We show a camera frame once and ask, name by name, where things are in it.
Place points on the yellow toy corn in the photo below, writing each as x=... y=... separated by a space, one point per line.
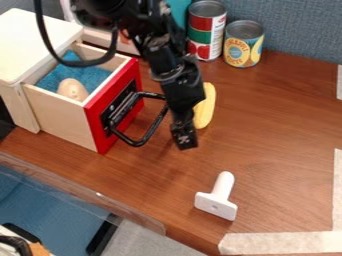
x=207 y=106

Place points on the teal toy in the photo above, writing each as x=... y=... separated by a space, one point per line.
x=180 y=11

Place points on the cabinet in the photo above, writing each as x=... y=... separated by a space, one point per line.
x=31 y=43

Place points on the red tomato can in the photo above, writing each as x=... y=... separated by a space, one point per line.
x=207 y=30

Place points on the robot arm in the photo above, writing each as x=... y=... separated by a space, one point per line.
x=147 y=26

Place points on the yellow pineapple can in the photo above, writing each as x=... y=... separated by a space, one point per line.
x=242 y=45

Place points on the toy potato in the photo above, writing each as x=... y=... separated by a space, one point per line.
x=73 y=90

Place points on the blue cloth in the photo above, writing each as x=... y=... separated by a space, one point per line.
x=84 y=75

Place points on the white tool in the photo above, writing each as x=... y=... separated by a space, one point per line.
x=218 y=196

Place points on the drawer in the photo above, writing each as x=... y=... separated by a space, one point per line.
x=67 y=115

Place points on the white toy appliance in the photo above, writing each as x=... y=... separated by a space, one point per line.
x=95 y=33

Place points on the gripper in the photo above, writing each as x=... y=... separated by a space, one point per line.
x=183 y=90

